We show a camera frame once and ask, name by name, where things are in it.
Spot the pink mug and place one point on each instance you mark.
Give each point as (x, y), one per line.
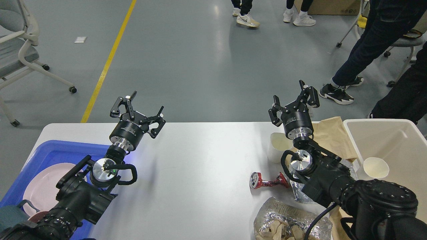
(38, 216)

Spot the crumpled aluminium foil front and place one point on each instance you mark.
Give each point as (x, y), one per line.
(272, 209)

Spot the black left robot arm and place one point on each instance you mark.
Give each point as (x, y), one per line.
(84, 192)

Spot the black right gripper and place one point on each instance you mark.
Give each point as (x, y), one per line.
(296, 123)

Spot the brown paper bag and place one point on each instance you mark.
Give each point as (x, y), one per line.
(331, 135)

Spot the white paper cup on table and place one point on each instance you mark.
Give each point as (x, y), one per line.
(278, 144)

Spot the person in black sneakers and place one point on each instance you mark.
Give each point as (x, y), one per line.
(338, 94)

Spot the dark teal mug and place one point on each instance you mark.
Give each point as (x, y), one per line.
(12, 215)

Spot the person in black canvas shoes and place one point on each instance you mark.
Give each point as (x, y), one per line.
(408, 98)

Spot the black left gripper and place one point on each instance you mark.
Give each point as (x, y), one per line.
(131, 127)

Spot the blue plastic tray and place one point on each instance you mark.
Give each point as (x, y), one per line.
(47, 154)

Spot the brown crumpled paper in foil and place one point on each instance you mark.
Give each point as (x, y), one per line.
(281, 230)

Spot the white paper cup in bin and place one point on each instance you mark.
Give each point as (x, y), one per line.
(373, 168)

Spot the cardboard box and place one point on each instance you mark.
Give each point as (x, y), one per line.
(335, 7)

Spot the grey office chair left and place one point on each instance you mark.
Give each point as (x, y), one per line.
(19, 56)

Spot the white plastic bin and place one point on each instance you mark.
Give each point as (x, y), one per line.
(398, 142)

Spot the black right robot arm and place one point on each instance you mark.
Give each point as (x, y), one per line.
(377, 209)

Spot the grey chair right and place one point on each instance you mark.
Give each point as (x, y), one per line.
(403, 43)

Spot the crushed red soda can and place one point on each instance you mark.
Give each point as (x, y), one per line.
(256, 181)

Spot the pink plate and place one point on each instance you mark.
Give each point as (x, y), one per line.
(42, 191)

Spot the person in white sneakers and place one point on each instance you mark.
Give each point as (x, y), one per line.
(303, 19)

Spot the yellow backpack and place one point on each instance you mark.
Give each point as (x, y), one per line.
(361, 21)

